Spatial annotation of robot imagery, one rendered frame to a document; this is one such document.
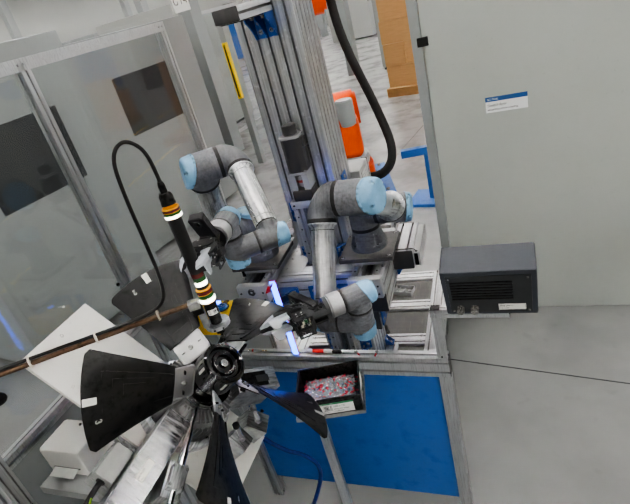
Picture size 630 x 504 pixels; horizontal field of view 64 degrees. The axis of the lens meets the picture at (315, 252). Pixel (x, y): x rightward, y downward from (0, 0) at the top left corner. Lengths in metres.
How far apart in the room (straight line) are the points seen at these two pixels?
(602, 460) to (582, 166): 1.42
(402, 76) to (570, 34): 6.78
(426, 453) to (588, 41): 1.97
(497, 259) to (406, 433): 0.86
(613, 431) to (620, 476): 0.23
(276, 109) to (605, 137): 1.66
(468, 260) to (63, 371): 1.16
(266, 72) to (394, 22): 7.25
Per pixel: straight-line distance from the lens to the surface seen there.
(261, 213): 1.66
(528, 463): 2.58
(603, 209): 3.11
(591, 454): 2.64
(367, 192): 1.54
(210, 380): 1.37
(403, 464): 2.23
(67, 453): 1.85
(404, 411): 2.00
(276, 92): 2.12
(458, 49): 2.79
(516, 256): 1.51
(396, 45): 9.33
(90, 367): 1.27
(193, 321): 1.45
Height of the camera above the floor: 2.02
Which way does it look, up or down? 27 degrees down
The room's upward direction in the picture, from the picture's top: 16 degrees counter-clockwise
